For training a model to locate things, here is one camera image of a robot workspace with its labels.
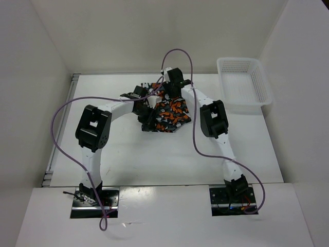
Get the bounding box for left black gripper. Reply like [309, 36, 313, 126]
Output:
[133, 104, 158, 130]

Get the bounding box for orange camouflage shorts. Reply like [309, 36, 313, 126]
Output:
[137, 86, 191, 133]

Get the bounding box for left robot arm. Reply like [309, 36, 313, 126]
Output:
[75, 86, 161, 206]

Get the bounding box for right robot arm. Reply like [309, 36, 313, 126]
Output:
[161, 67, 248, 204]

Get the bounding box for white plastic basket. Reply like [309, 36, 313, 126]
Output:
[216, 57, 272, 108]

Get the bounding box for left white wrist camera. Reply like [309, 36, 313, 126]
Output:
[147, 95, 162, 109]

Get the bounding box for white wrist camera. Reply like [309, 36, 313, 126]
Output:
[147, 95, 162, 109]
[160, 67, 172, 83]

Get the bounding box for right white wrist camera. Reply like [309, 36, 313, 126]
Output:
[160, 67, 172, 83]

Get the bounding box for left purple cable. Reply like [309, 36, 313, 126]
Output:
[50, 76, 165, 231]

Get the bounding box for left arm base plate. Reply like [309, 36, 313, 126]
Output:
[70, 188, 119, 219]

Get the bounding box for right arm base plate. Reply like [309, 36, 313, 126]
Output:
[209, 185, 257, 216]

